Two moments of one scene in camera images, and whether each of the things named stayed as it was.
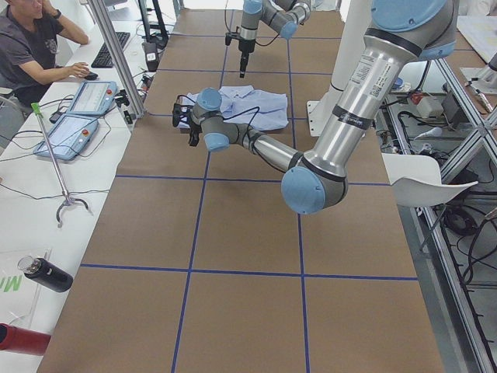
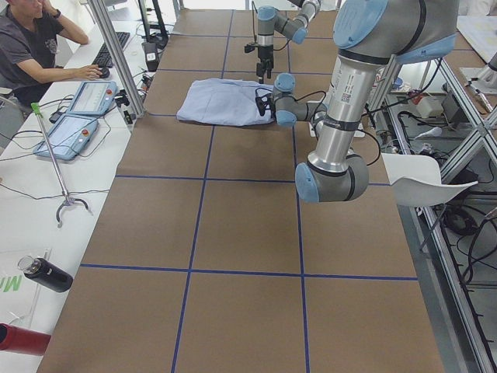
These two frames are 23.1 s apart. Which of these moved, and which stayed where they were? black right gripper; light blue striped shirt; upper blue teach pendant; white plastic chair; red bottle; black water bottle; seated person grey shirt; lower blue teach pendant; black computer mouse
Moved: light blue striped shirt; black computer mouse; black right gripper
Stayed: white plastic chair; red bottle; seated person grey shirt; upper blue teach pendant; black water bottle; lower blue teach pendant
